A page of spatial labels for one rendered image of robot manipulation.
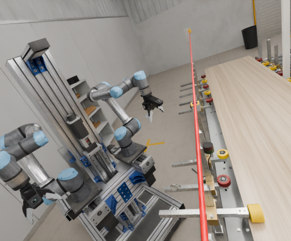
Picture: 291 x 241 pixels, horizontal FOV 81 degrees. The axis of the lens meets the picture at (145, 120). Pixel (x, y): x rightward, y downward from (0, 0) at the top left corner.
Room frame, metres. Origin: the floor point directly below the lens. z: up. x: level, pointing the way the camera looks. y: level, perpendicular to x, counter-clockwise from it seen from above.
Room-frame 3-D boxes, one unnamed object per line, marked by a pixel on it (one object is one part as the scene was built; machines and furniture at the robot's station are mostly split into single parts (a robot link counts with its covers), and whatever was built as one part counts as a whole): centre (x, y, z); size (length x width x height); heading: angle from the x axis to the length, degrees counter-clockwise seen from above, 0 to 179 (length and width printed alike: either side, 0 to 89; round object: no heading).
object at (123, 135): (1.30, 0.23, 1.21); 0.13 x 0.12 x 0.14; 131
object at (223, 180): (0.77, -0.31, 0.85); 0.08 x 0.08 x 0.11
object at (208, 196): (0.61, -0.14, 0.87); 0.03 x 0.03 x 0.48; 67
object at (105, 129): (3.45, 1.18, 0.78); 0.90 x 0.45 x 1.55; 154
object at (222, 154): (0.98, -0.44, 0.85); 0.08 x 0.08 x 0.11
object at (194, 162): (1.06, -0.26, 0.84); 0.43 x 0.03 x 0.04; 67
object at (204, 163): (0.84, -0.24, 0.93); 0.03 x 0.03 x 0.48; 67
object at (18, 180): (0.66, 0.61, 1.54); 0.08 x 0.08 x 0.05
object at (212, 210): (0.59, -0.14, 0.95); 0.13 x 0.06 x 0.05; 157
